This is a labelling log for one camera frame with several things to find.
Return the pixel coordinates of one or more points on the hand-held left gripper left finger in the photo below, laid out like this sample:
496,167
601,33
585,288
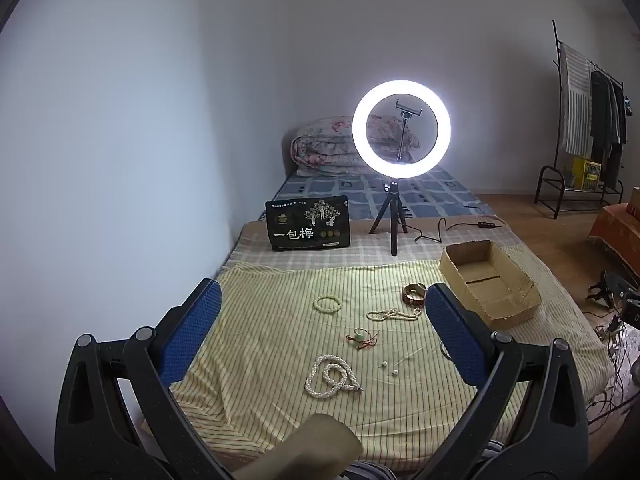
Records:
192,330

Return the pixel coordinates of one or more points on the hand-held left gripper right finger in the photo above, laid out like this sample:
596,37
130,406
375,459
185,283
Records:
452,330

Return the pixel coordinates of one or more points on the cardboard box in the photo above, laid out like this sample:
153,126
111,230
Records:
487,285

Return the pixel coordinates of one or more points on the yellow striped cloth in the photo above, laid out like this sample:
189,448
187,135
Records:
280,340

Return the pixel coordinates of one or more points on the beige checked blanket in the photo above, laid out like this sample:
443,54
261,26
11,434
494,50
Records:
370,255

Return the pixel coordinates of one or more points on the black tripod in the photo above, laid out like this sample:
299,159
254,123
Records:
395,220

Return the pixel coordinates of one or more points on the black snack bag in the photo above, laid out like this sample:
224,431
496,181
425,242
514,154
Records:
307,225

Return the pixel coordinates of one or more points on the person's striped grey clothing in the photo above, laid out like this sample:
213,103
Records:
370,472

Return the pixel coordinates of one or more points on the black clamp device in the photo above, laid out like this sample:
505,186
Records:
612,287

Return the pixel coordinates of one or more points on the blue patterned bed sheet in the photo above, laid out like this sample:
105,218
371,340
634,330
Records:
350,190

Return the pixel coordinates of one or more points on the orange cloth covered table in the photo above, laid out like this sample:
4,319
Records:
615,235

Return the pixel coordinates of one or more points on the yellow box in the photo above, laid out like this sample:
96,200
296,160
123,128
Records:
585,172

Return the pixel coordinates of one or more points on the folded floral quilt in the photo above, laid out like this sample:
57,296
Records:
320,150

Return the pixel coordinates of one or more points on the dark grey hanging coat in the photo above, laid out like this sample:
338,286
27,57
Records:
602,120

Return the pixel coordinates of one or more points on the striped grey towel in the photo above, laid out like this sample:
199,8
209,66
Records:
575,100

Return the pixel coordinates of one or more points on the black hanging jacket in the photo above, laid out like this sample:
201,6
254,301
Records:
620,115

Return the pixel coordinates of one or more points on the black clothes rack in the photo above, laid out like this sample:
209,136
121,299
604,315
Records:
555,55

